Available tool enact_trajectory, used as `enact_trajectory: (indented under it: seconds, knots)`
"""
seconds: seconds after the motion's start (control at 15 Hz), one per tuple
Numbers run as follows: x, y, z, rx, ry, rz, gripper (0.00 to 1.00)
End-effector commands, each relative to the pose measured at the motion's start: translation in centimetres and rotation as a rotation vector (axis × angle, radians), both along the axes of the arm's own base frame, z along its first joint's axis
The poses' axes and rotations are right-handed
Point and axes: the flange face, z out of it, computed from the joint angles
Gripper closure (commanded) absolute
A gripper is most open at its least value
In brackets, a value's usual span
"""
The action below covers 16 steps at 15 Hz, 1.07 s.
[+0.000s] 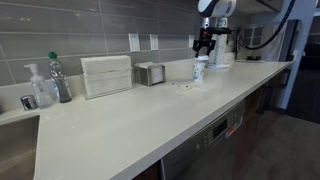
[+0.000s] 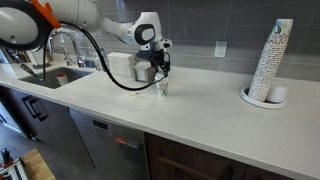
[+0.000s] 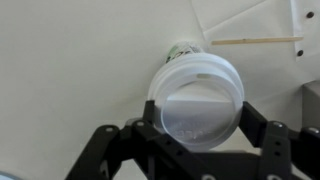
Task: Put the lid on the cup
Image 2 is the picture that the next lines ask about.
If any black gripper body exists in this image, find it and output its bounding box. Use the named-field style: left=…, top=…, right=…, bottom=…
left=146, top=49, right=171, bottom=73

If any patterned paper cup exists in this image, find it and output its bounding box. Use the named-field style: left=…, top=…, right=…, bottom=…
left=155, top=79, right=170, bottom=98

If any white cup with red rim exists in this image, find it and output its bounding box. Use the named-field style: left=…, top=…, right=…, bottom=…
left=55, top=73, right=69, bottom=86

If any metal napkin dispenser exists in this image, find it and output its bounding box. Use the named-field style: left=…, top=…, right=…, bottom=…
left=132, top=61, right=158, bottom=84

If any white napkin box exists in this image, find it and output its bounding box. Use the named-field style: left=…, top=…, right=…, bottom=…
left=107, top=51, right=137, bottom=79

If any clear bottle with green cap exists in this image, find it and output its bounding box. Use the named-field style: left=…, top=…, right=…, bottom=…
left=99, top=47, right=111, bottom=73

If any chrome faucet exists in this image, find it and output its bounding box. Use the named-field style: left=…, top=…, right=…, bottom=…
left=49, top=30, right=87, bottom=68

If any stainless steel dishwasher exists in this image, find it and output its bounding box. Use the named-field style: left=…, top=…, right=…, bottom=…
left=69, top=108, right=151, bottom=180

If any dark wooden cabinet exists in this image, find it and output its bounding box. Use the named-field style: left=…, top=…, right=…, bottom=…
left=144, top=132, right=296, bottom=180

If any white round tray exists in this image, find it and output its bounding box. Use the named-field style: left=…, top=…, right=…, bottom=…
left=239, top=86, right=288, bottom=110

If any tall stack of paper cups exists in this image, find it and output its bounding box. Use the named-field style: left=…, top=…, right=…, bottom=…
left=247, top=18, right=294, bottom=103

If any stack of white lids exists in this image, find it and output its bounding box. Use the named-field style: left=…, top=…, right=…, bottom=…
left=265, top=83, right=289, bottom=104

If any steel kitchen sink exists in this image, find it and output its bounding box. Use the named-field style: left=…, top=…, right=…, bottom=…
left=19, top=66, right=94, bottom=90

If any dark grey drawer cabinet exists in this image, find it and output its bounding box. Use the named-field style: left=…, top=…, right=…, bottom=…
left=0, top=84, right=96, bottom=168

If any wooden board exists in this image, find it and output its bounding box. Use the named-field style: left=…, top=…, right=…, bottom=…
left=19, top=148, right=57, bottom=180

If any dark wrist camera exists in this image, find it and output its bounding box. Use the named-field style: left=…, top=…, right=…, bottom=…
left=136, top=49, right=155, bottom=63

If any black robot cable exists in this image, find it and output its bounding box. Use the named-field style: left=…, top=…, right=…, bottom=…
left=42, top=21, right=172, bottom=92

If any white wall outlet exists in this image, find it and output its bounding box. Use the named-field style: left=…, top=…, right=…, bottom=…
left=214, top=40, right=228, bottom=59

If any orange cable clip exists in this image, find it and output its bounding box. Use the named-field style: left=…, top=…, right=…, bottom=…
left=31, top=0, right=63, bottom=30

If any black drawer handle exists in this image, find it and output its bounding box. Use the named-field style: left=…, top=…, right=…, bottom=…
left=21, top=95, right=49, bottom=123

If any white metal frame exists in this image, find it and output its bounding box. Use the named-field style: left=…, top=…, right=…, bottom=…
left=0, top=159, right=29, bottom=180

